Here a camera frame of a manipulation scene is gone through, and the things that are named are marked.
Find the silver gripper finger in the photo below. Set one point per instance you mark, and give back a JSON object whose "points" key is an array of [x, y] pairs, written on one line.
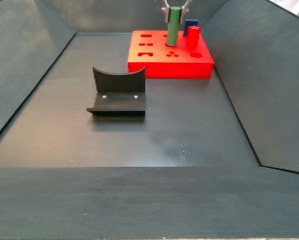
{"points": [[185, 9], [166, 10]]}

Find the red shape sorter box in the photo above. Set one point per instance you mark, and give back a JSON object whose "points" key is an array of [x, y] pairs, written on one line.
{"points": [[168, 62]]}

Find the black curved cradle holder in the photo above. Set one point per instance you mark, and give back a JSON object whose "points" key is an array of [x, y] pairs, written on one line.
{"points": [[121, 93]]}

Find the green cylinder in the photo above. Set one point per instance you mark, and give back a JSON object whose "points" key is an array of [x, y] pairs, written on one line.
{"points": [[174, 22]]}

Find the blue rounded peg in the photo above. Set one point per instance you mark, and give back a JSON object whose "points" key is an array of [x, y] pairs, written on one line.
{"points": [[189, 23]]}

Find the red star peg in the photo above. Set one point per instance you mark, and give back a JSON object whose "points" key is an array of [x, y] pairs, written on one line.
{"points": [[193, 36]]}

